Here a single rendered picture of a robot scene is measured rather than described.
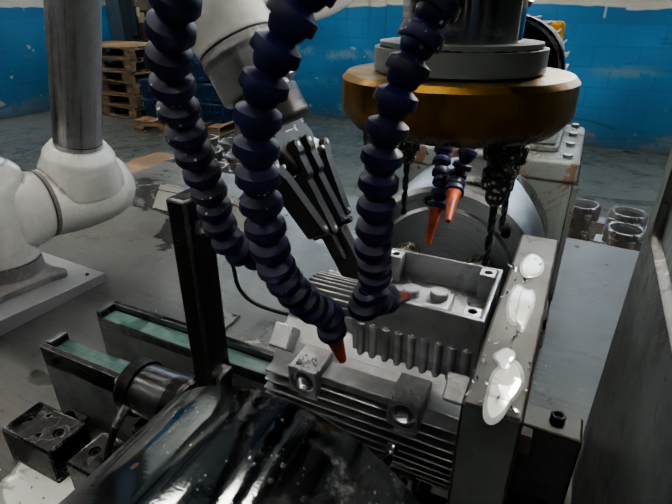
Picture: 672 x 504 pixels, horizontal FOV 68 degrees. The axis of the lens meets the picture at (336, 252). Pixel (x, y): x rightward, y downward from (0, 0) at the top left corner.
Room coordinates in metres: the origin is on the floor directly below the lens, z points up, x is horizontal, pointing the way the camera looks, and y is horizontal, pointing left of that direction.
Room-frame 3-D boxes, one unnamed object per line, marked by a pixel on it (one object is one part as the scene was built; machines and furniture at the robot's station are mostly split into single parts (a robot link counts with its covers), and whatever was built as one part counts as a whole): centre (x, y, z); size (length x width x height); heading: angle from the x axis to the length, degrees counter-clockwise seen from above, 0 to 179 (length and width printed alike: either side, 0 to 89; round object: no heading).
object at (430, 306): (0.41, -0.09, 1.11); 0.12 x 0.11 x 0.07; 64
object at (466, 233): (0.75, -0.21, 1.04); 0.37 x 0.25 x 0.25; 154
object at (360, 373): (0.43, -0.05, 1.01); 0.20 x 0.19 x 0.19; 64
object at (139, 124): (6.23, 1.77, 0.39); 1.20 x 0.80 x 0.79; 69
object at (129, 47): (7.32, 2.95, 0.45); 1.26 x 0.86 x 0.89; 61
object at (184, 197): (0.36, 0.12, 1.12); 0.04 x 0.03 x 0.26; 64
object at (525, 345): (0.36, -0.20, 0.97); 0.30 x 0.11 x 0.34; 154
